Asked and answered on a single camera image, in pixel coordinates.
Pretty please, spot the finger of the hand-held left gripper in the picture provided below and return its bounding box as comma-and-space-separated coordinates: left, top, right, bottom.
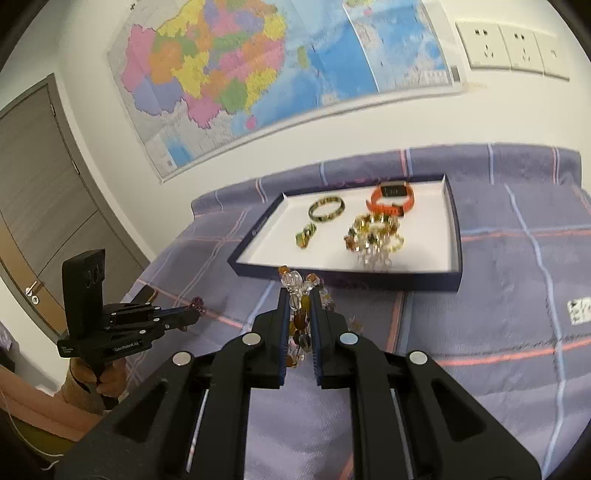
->
154, 305, 200, 331

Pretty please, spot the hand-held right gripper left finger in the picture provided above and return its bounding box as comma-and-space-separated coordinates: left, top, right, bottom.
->
55, 286, 290, 480

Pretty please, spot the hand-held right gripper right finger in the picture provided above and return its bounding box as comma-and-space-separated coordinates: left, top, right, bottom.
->
309, 289, 541, 480

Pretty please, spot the amber clear bead bracelet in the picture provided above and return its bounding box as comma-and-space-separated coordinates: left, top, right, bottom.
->
277, 265, 363, 370

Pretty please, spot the dark blue jewelry box tray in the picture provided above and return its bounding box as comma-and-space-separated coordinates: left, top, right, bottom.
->
227, 173, 463, 292

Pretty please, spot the amber clear bead necklace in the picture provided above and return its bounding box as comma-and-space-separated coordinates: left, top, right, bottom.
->
344, 217, 402, 271

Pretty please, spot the person's left hand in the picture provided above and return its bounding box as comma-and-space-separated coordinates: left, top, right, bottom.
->
95, 357, 129, 400

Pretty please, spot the person's clothing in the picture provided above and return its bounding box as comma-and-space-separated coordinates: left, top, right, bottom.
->
0, 318, 103, 464

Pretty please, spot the mottled green bangle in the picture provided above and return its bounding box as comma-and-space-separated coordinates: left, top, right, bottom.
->
308, 195, 346, 223

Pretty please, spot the grey wooden door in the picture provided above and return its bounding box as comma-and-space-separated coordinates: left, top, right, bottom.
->
0, 74, 156, 343

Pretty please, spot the orange wrist watch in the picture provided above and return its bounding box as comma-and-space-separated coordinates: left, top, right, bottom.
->
366, 181, 416, 217

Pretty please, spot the purple plaid bed sheet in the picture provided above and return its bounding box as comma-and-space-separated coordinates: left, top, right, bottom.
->
124, 143, 591, 480

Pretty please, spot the colourful wall map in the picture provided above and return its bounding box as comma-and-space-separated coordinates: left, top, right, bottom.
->
107, 0, 465, 184

